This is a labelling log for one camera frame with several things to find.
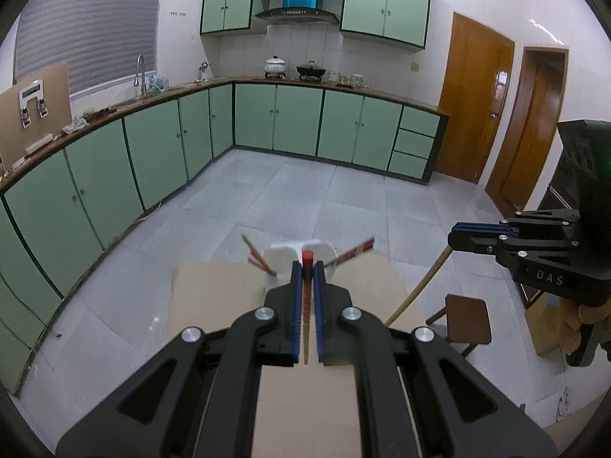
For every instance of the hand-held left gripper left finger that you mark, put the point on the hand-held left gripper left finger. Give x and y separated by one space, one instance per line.
297 324

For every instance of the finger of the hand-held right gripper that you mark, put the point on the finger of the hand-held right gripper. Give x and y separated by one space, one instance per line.
477 238
539 219

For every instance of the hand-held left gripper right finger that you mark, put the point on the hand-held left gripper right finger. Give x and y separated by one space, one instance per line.
320 327

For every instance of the white chopstick holder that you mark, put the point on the white chopstick holder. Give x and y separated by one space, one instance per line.
281 257

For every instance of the plain bamboo chopstick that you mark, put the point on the plain bamboo chopstick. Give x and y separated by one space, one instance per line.
415 288

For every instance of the person's right hand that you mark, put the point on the person's right hand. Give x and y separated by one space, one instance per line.
584 317

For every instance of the brown wooden stool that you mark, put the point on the brown wooden stool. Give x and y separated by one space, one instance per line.
468 319

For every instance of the wooden door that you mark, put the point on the wooden door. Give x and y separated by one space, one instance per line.
530 129
472 100

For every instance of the light wooden board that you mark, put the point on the light wooden board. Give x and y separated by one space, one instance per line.
544 327

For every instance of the glass jars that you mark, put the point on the glass jars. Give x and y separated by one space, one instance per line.
346 78

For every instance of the green lower kitchen cabinets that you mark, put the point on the green lower kitchen cabinets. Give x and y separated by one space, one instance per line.
143 152

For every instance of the black wok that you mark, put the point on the black wok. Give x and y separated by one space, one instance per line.
311 70

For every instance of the white cooking pot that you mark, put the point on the white cooking pot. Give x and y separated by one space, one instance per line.
276 67

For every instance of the range hood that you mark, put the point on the range hood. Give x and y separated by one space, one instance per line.
298 9

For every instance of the kitchen faucet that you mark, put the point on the kitchen faucet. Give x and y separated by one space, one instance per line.
141 71

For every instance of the cardboard board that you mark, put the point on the cardboard board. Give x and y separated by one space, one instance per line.
55 105

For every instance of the window blinds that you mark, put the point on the window blinds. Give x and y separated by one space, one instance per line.
95 28

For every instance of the white bracket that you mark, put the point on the white bracket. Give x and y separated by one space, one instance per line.
33 105

